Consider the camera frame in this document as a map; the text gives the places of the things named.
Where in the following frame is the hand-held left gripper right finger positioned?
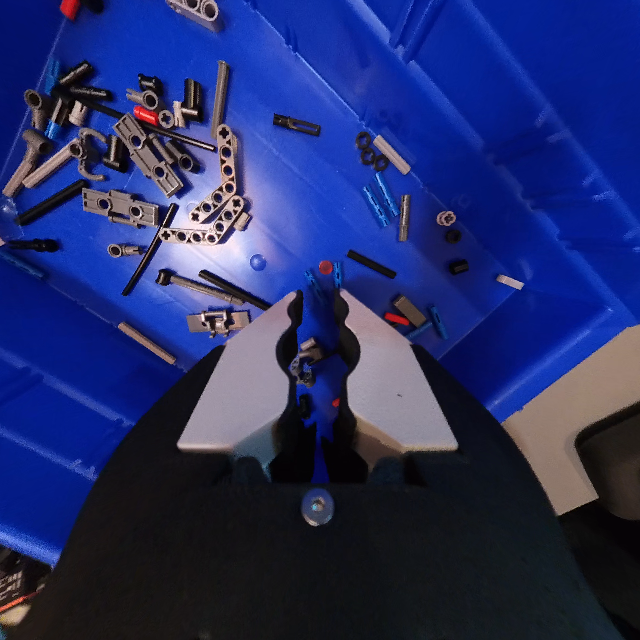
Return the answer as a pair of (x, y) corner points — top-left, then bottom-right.
(334, 289), (459, 482)

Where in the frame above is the blue plastic bin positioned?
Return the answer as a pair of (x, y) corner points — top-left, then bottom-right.
(0, 0), (640, 568)

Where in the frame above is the pile of small building parts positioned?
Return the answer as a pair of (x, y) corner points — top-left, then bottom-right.
(0, 0), (526, 401)

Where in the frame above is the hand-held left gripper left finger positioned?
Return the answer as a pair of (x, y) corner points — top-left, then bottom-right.
(177, 290), (305, 482)

